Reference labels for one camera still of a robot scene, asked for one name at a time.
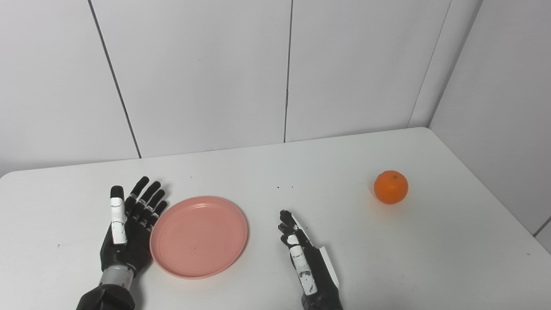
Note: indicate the orange fruit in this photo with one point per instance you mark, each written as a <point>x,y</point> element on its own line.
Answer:
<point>391,187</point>

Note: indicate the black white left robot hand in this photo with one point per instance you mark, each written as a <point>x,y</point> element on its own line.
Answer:
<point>133,249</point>

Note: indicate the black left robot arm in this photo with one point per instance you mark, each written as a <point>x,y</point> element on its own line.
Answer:
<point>107,297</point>

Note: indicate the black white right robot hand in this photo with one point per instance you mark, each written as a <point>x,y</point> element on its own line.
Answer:
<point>320,275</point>

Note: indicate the pink round plate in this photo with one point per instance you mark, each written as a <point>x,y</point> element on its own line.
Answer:
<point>199,237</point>

